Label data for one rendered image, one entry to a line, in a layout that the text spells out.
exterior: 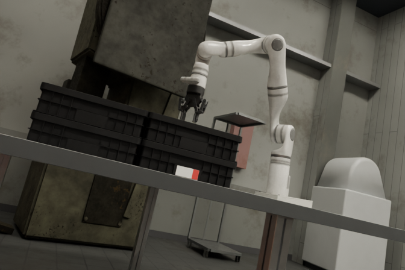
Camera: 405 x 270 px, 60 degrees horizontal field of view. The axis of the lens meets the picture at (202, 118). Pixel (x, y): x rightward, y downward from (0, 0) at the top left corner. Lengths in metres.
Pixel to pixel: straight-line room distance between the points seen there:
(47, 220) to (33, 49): 2.27
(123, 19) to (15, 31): 1.93
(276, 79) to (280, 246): 0.78
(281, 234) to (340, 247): 3.99
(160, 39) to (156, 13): 0.24
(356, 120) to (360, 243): 2.35
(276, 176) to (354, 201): 3.59
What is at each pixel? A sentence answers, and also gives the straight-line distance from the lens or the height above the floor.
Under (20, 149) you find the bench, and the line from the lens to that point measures 0.85.
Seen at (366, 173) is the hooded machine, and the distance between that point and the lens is 5.40.
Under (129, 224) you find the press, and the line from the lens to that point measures 3.57.
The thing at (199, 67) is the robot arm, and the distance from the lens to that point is 1.52.
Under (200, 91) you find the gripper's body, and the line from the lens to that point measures 1.49.
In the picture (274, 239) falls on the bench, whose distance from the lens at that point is 1.10.
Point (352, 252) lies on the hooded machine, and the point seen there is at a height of 0.37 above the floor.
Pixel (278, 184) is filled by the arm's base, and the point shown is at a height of 0.78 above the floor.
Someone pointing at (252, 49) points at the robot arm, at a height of 1.35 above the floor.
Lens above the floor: 0.67
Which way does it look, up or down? 12 degrees up
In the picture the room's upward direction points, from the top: 13 degrees clockwise
